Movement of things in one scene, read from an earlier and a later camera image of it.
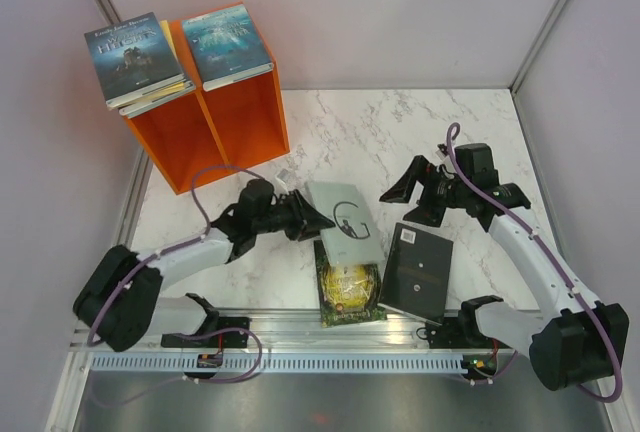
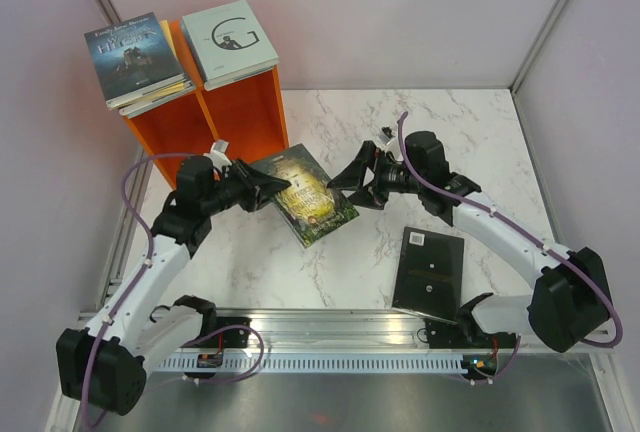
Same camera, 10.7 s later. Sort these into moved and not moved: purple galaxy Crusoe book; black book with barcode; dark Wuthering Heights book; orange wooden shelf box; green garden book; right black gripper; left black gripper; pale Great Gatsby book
Moved: left black gripper; right black gripper; pale Great Gatsby book; black book with barcode; green garden book
Not moved: purple galaxy Crusoe book; dark Wuthering Heights book; orange wooden shelf box
